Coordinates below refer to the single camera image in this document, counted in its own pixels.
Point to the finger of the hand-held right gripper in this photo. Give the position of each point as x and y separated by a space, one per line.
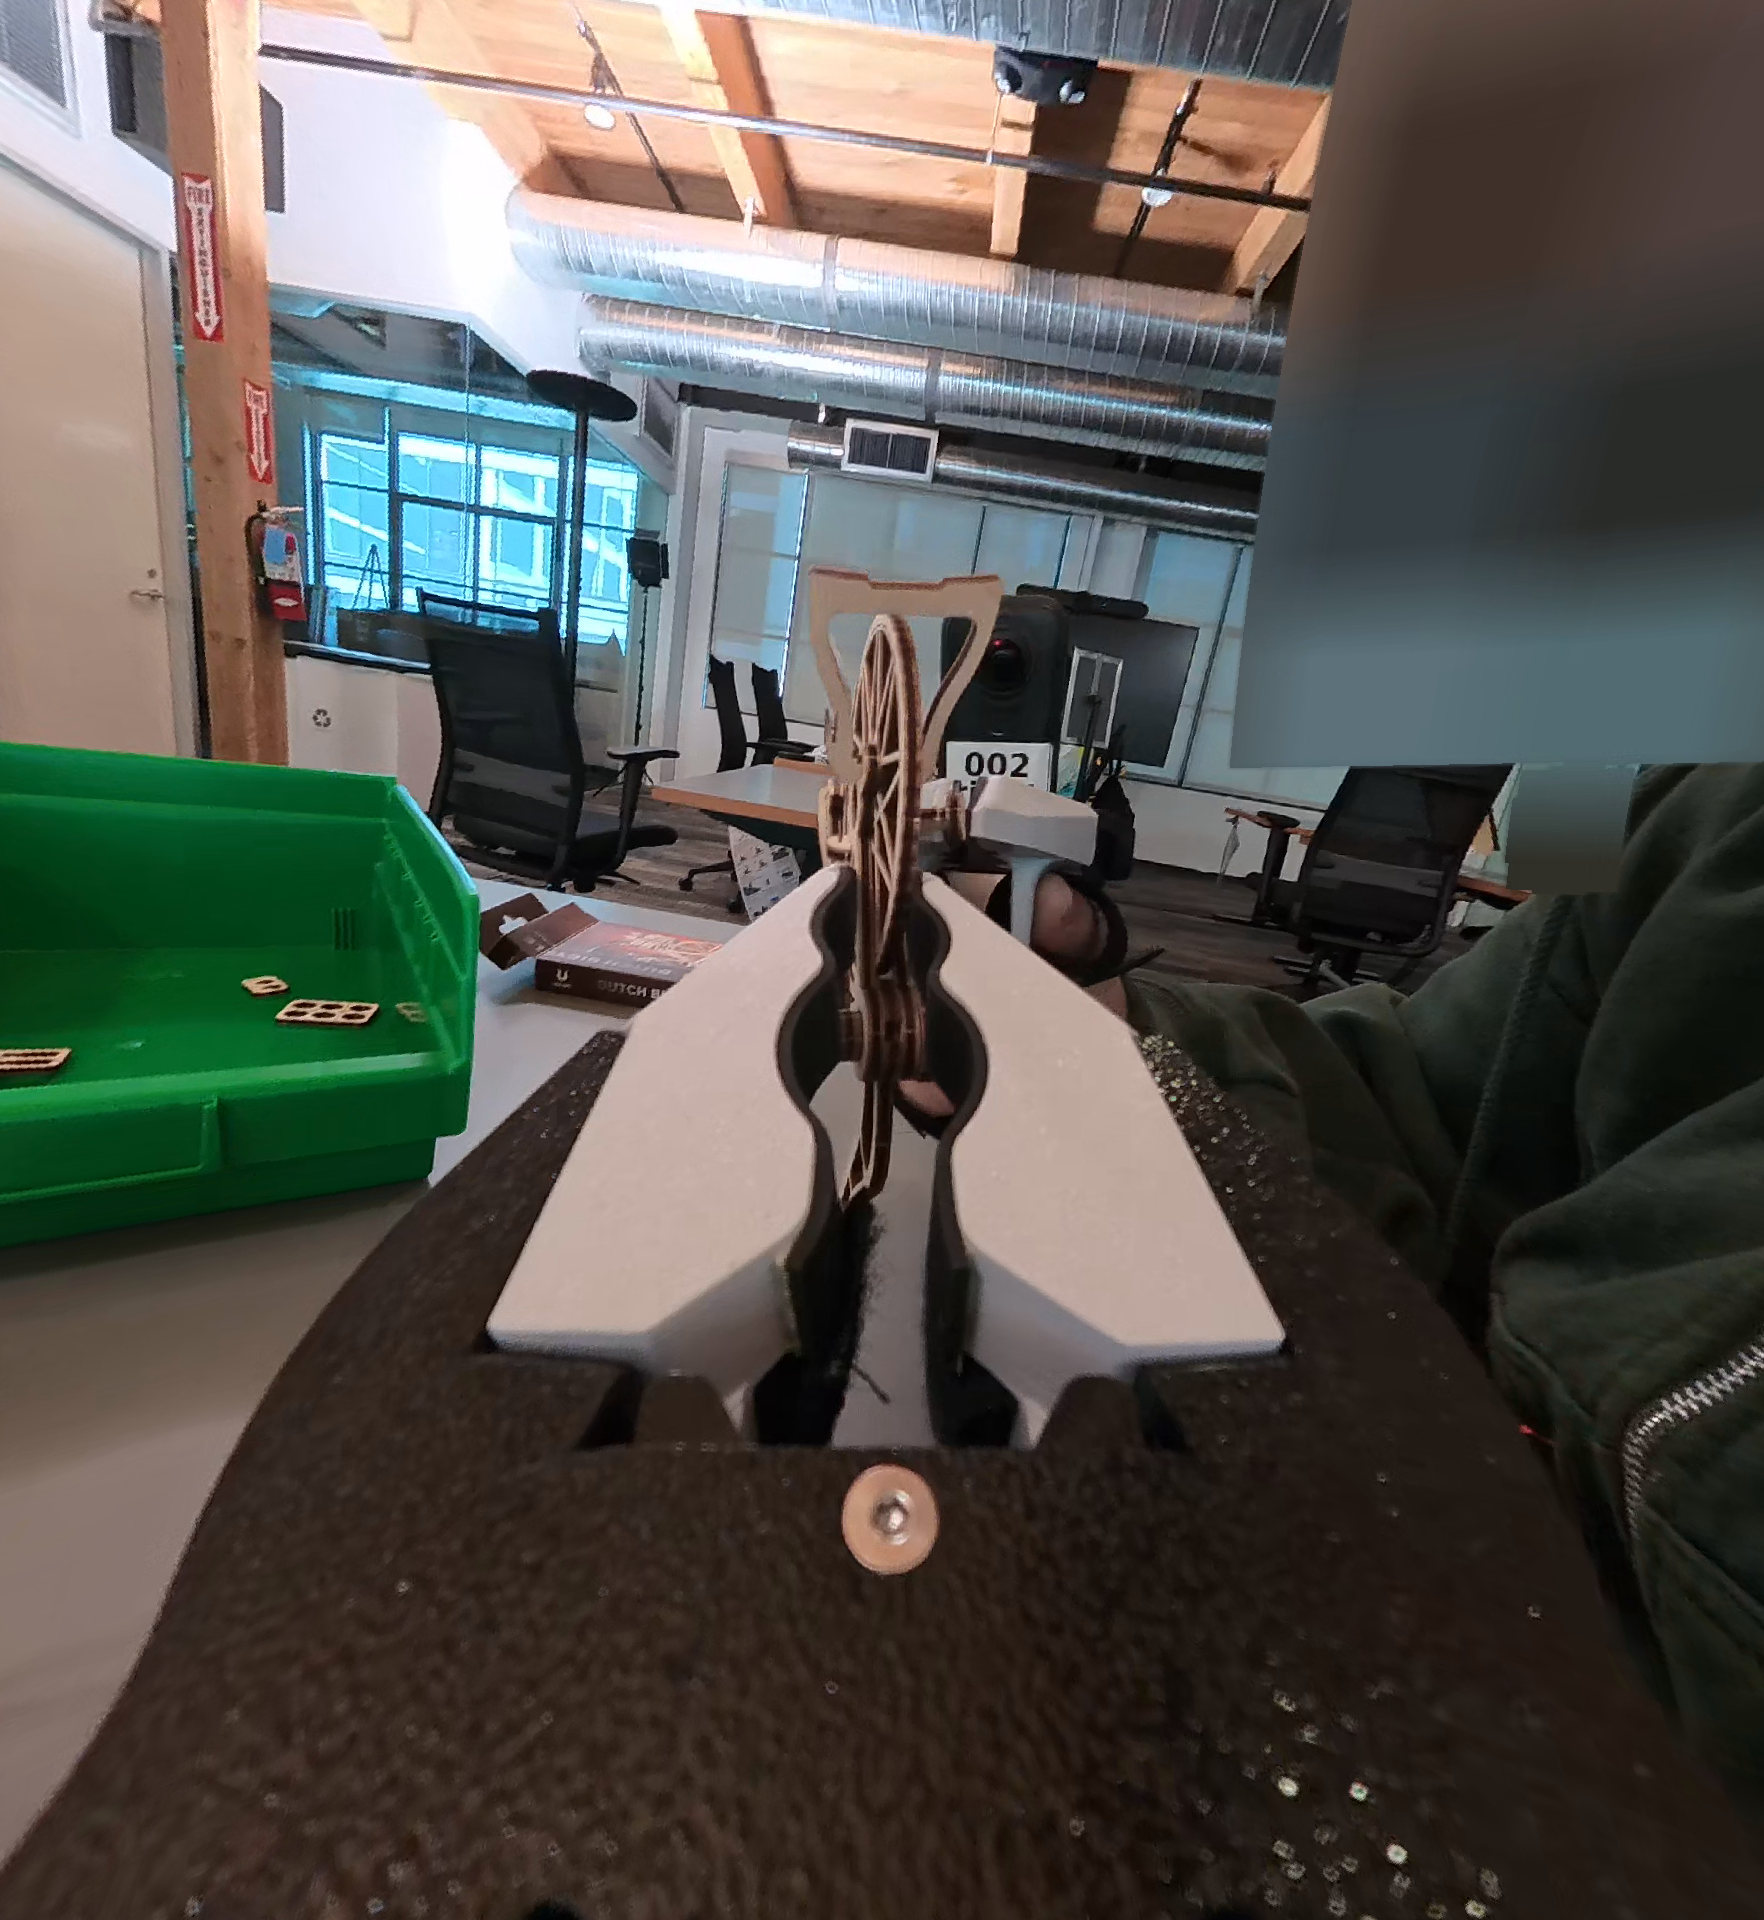
1040 822

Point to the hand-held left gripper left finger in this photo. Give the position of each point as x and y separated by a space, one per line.
643 1201

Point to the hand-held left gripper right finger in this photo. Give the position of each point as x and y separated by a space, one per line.
1106 1201

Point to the wooden wheel model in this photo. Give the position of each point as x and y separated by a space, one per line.
867 1124

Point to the person's right forearm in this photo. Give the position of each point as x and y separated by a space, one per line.
1272 1080

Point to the person's right hand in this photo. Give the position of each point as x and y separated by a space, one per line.
1076 930

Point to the black office chair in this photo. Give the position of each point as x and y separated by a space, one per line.
500 735
781 708
1385 854
729 705

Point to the brown puzzle box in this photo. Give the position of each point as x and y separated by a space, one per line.
627 952

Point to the white patterned card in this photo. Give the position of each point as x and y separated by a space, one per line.
764 871

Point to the wooden background table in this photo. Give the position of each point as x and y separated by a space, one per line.
755 789

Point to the black speaker on tripod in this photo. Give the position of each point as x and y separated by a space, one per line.
648 563

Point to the large green plastic bin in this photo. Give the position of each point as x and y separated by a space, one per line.
147 1110

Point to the black floor lamp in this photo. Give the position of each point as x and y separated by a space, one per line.
578 393

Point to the white recycling bin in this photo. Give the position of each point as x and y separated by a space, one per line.
335 716

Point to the person's green jacket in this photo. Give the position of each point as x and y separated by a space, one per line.
1692 1124

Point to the red fire extinguisher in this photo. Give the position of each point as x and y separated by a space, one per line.
282 563

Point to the cream door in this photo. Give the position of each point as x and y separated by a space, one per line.
56 525

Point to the silver air duct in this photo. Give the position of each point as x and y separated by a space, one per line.
823 270

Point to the wooden support post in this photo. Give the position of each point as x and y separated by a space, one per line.
223 374

